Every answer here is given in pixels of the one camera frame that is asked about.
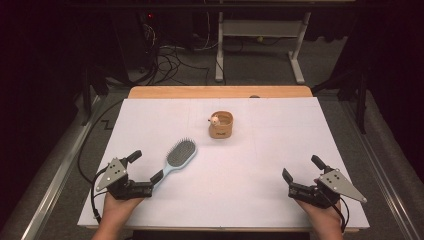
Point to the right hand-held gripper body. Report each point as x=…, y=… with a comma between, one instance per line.
x=311, y=195

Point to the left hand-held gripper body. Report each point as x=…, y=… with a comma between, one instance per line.
x=131, y=190

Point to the light blue hairbrush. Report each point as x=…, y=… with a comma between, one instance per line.
x=181, y=154

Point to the tan bear pen holder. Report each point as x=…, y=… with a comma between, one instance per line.
x=221, y=130

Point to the person's left hand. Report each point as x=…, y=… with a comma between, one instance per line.
x=118, y=208

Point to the person's right hand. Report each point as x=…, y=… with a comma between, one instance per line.
x=321, y=216

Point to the white paper sheet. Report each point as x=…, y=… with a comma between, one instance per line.
x=233, y=186

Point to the black stand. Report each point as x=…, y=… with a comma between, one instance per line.
x=87, y=96
x=358, y=96

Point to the black computer case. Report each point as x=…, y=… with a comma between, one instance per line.
x=133, y=40

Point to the metal floor rail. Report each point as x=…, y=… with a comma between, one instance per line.
x=56, y=176
x=383, y=166

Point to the white metal frame desk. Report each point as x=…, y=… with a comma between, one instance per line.
x=260, y=28

